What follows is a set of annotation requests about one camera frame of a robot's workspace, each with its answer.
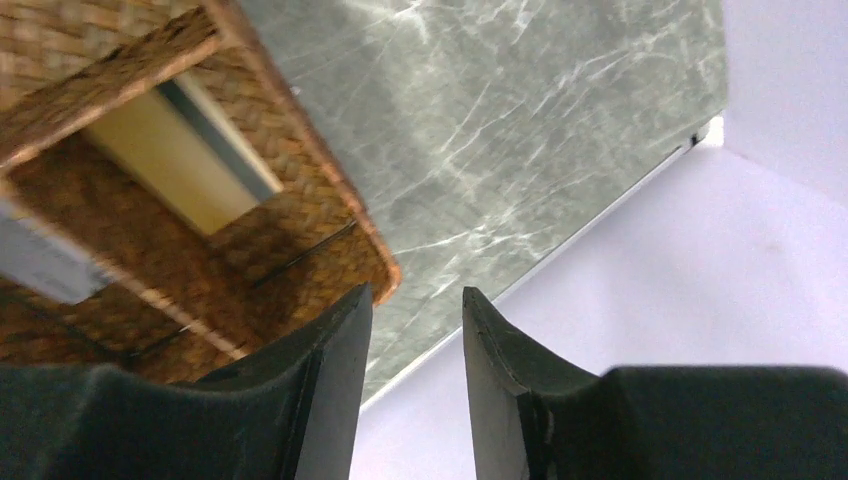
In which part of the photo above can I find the white VIP credit card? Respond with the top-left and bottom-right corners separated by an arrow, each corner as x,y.
1,200 -> 112,305

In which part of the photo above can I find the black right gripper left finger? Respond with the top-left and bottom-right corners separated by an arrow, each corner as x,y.
1,284 -> 373,479

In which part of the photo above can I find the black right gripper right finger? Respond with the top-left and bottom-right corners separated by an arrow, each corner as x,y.
463,287 -> 847,479

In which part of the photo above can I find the gold VIP credit card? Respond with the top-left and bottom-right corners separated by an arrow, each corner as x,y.
83,73 -> 283,236

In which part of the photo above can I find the brown woven divided basket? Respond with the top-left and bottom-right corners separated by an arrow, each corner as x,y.
1,1 -> 401,383

